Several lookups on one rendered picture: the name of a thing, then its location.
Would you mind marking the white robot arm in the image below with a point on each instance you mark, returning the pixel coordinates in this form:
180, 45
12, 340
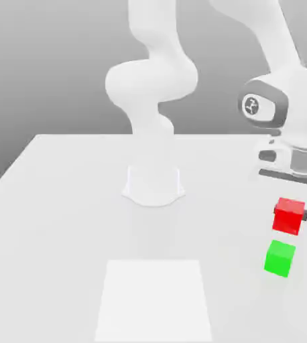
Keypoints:
153, 80

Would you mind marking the small red cube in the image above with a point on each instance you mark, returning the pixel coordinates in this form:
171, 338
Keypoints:
287, 218

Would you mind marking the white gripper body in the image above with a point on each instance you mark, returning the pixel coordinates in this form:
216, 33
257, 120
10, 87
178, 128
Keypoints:
287, 179

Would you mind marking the small green cube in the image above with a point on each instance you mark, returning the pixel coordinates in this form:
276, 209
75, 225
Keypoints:
279, 259

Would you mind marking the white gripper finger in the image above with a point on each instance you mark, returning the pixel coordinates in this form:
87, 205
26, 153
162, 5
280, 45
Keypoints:
305, 215

